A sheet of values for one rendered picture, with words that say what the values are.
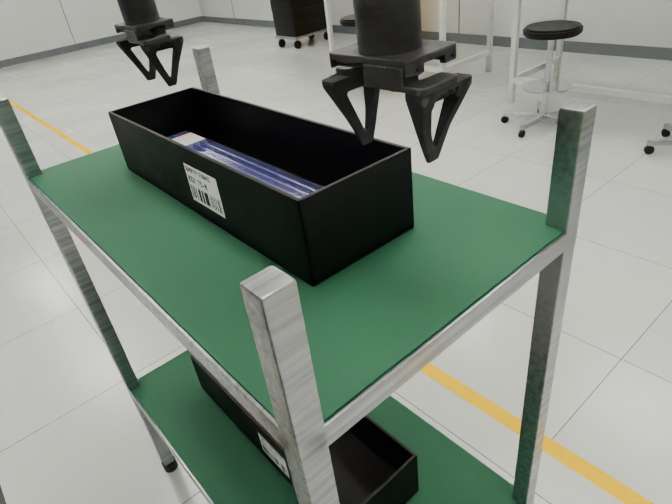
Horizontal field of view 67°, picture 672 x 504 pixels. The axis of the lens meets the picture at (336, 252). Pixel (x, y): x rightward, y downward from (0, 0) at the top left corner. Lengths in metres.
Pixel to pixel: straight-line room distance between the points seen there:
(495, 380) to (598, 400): 0.30
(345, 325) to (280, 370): 0.17
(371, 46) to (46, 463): 1.70
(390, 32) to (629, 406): 1.51
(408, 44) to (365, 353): 0.28
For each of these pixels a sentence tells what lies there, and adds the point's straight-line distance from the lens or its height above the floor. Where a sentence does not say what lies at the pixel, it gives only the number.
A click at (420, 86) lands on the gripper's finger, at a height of 1.18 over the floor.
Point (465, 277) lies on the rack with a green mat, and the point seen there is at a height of 0.95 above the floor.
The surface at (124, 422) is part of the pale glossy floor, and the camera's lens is 1.91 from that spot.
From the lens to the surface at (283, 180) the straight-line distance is 0.75.
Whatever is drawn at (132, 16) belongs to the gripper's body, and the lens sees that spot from 0.95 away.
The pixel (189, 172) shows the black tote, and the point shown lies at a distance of 0.77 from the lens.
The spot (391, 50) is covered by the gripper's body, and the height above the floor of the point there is 1.20.
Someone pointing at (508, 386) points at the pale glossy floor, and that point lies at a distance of 1.77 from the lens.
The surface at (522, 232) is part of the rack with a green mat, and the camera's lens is 0.68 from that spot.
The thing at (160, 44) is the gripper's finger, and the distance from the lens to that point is 0.92.
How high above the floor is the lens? 1.30
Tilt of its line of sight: 33 degrees down
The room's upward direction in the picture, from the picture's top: 8 degrees counter-clockwise
